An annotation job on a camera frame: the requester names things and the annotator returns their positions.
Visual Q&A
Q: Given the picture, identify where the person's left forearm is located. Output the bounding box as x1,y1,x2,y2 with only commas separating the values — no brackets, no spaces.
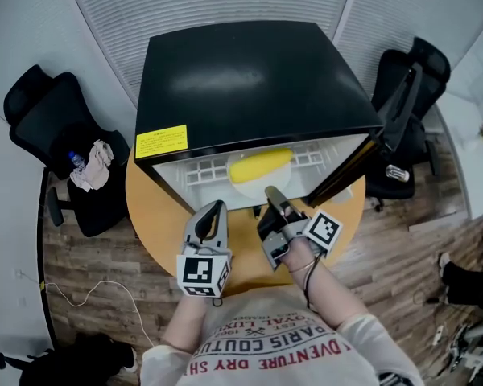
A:
160,295,208,353

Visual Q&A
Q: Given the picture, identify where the black mini fridge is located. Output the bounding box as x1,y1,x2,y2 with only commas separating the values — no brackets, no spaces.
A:
133,20,423,216

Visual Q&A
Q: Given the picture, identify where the white floor cable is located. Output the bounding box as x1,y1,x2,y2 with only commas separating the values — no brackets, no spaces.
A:
43,280,156,349

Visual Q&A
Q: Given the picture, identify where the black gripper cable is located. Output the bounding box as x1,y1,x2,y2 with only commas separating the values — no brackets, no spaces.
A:
301,255,324,311

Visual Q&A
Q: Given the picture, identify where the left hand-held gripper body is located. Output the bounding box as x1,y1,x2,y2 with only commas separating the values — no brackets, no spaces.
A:
175,241,233,299

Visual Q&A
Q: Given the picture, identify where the pale pink cloth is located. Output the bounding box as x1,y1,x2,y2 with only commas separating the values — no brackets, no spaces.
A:
69,138,116,193

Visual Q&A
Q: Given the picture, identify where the thin wrist bracelet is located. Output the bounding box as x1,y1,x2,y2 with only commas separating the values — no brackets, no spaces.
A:
288,257,317,274

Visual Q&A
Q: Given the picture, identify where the person's white printed shirt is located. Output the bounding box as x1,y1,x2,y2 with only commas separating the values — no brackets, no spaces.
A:
140,287,426,386

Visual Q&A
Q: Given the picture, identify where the black office chair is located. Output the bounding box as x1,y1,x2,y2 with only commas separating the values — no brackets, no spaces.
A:
364,36,452,212
3,64,132,239

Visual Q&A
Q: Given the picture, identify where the yellow corn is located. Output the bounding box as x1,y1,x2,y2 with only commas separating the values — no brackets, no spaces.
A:
228,147,294,184

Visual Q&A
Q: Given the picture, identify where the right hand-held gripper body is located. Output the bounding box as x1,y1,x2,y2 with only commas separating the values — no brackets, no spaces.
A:
256,209,343,272

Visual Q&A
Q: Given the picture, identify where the person's right forearm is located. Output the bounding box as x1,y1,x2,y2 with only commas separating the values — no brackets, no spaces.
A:
283,247,371,333

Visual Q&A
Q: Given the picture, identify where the clear water bottle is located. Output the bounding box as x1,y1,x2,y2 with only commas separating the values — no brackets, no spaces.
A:
67,150,86,173

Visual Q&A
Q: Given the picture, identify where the white round plate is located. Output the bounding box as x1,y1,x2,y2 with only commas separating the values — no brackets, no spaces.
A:
228,150,293,200

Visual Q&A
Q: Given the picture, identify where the round wooden table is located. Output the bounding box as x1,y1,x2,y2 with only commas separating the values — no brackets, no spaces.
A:
125,145,366,297

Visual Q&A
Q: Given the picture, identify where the silver can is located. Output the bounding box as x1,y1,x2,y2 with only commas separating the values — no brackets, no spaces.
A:
385,164,411,183

